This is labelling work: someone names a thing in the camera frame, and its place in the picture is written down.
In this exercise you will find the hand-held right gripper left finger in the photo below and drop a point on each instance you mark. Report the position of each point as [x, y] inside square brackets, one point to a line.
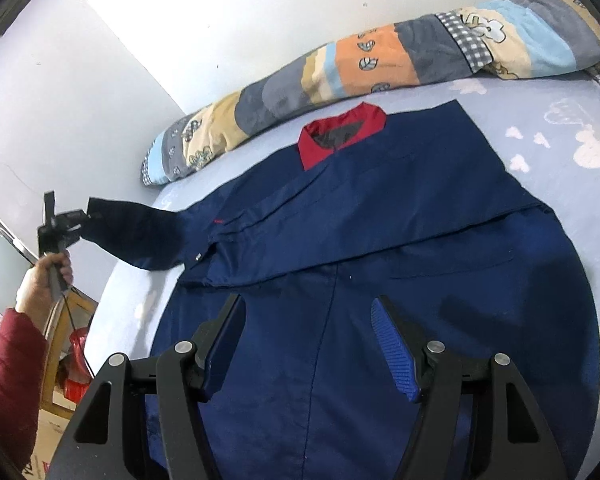
[225, 332]

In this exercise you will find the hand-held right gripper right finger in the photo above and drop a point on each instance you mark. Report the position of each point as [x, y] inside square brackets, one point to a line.
[392, 340]

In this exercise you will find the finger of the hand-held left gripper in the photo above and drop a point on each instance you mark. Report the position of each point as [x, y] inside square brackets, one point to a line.
[75, 225]

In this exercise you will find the navy shirt with red collar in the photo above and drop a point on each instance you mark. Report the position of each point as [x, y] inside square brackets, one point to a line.
[330, 210]

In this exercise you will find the person's left forearm red sleeve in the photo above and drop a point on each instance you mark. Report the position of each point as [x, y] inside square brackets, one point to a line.
[7, 385]

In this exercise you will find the person's left hand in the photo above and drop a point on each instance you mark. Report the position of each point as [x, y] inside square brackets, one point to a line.
[37, 292]

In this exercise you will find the wooden side table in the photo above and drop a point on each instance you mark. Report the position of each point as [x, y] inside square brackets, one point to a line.
[55, 355]

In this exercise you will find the red plastic bag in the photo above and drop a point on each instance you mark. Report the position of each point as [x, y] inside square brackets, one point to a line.
[77, 355]

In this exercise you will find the pale cardboard box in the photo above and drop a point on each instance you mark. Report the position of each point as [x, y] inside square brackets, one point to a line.
[50, 442]

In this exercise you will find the light blue cloud print blanket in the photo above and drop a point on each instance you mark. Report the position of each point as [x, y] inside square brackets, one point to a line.
[555, 170]

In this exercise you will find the rolled patchwork quilt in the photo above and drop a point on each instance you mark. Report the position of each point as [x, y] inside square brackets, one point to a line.
[370, 60]

